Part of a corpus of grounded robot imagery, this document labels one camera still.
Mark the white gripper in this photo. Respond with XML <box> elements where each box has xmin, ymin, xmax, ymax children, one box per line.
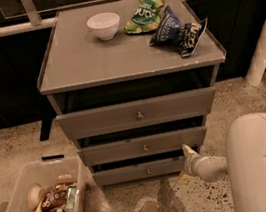
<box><xmin>177</xmin><ymin>144</ymin><xmax>204</xmax><ymax>184</ymax></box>

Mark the grey bottom drawer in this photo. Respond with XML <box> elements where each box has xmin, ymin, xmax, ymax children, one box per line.
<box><xmin>93</xmin><ymin>157</ymin><xmax>185</xmax><ymax>186</ymax></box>

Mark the grey drawer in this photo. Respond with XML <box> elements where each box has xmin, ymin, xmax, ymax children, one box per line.
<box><xmin>93</xmin><ymin>157</ymin><xmax>185</xmax><ymax>186</ymax></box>
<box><xmin>78</xmin><ymin>126</ymin><xmax>207</xmax><ymax>166</ymax></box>
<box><xmin>56</xmin><ymin>87</ymin><xmax>216</xmax><ymax>140</ymax></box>

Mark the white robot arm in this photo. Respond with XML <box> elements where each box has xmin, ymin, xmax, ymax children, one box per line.
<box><xmin>178</xmin><ymin>113</ymin><xmax>266</xmax><ymax>212</ymax></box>

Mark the grey middle drawer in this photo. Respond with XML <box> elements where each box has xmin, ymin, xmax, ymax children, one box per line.
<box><xmin>78</xmin><ymin>126</ymin><xmax>207</xmax><ymax>166</ymax></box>

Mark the grey top drawer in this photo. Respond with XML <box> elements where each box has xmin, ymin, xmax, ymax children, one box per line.
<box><xmin>56</xmin><ymin>87</ymin><xmax>216</xmax><ymax>140</ymax></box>

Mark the grey drawer cabinet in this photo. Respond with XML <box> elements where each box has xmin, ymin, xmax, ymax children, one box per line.
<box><xmin>25</xmin><ymin>0</ymin><xmax>238</xmax><ymax>151</ymax></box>

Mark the green soda can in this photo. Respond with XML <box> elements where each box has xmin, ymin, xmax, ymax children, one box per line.
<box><xmin>64</xmin><ymin>186</ymin><xmax>79</xmax><ymax>212</ymax></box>

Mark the black chip bag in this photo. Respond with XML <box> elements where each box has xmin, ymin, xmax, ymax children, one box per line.
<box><xmin>174</xmin><ymin>19</ymin><xmax>208</xmax><ymax>58</ymax></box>

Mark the brown snack bag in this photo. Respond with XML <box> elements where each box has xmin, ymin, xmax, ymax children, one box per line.
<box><xmin>35</xmin><ymin>183</ymin><xmax>71</xmax><ymax>212</ymax></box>

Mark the blue chip bag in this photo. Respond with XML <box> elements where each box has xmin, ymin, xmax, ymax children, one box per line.
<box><xmin>150</xmin><ymin>6</ymin><xmax>181</xmax><ymax>46</ymax></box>

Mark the clear plastic storage bin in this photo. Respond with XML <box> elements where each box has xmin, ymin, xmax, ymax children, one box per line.
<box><xmin>6</xmin><ymin>157</ymin><xmax>86</xmax><ymax>212</ymax></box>

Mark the green chip bag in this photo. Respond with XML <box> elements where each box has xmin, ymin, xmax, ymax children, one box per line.
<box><xmin>124</xmin><ymin>0</ymin><xmax>165</xmax><ymax>35</ymax></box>

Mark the white ceramic bowl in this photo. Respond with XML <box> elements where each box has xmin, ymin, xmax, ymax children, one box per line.
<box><xmin>87</xmin><ymin>12</ymin><xmax>120</xmax><ymax>41</ymax></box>

